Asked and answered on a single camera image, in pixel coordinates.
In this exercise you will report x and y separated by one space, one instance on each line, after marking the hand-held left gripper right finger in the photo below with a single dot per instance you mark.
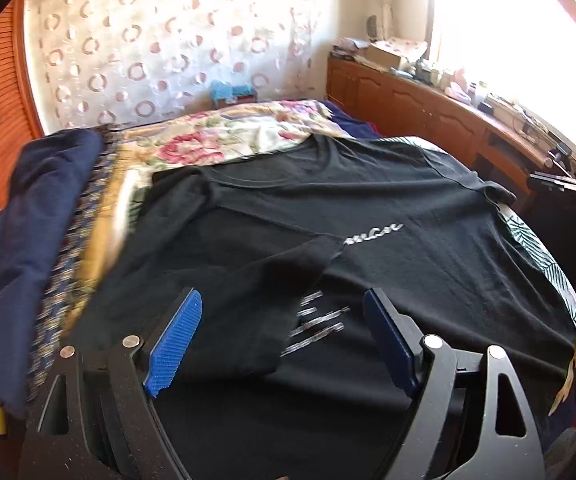
388 340

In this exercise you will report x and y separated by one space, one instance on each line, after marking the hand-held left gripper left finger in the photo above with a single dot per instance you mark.
175 340

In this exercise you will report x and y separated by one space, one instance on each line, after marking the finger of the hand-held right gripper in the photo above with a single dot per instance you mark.
560 184

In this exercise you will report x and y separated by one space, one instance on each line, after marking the black t-shirt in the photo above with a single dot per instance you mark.
368 200

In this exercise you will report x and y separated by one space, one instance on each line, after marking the palm leaf bed sheet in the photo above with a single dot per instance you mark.
543 255

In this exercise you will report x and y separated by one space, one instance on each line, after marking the blue patterned folded cloth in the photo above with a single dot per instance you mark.
67 270

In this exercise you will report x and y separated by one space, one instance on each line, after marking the white folded cloth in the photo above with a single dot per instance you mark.
125 205

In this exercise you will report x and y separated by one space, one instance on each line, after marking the window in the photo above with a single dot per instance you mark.
508 30

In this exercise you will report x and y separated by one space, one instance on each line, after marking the wooden cabinet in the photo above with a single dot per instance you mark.
418 105

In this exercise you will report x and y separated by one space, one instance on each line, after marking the navy folded cloth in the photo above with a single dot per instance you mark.
27 240

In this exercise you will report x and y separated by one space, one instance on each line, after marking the floral blanket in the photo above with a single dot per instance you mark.
207 140

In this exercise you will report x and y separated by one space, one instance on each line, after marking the pink spotted paper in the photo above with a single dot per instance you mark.
410 46

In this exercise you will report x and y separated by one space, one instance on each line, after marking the cardboard box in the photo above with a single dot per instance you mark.
385 56

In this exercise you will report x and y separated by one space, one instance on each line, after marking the dark blue cloth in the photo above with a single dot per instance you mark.
350 120

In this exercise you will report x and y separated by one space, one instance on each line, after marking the small round white fan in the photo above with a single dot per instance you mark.
372 26

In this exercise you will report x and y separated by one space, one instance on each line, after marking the small blue toy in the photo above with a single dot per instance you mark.
233 92

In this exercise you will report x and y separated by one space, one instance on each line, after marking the circle patterned sheer curtain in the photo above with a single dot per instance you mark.
192 35

